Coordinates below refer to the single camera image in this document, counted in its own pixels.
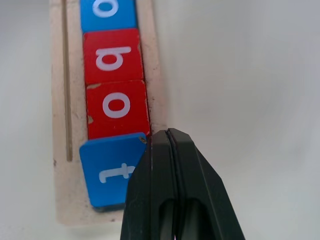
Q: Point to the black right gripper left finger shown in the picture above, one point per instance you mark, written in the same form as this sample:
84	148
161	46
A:
150	190

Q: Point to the blue letter t block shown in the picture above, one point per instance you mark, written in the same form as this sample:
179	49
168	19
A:
100	155

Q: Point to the red letter b block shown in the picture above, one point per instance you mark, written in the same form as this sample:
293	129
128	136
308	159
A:
130	72

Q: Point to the red letter o block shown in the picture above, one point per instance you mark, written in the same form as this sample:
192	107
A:
95	110

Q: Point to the wooden letter tray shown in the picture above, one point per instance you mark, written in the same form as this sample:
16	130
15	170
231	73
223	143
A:
60	100

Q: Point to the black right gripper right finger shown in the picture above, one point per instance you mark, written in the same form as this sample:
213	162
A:
200	190

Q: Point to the blue letter o block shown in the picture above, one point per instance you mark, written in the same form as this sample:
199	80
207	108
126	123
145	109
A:
87	22

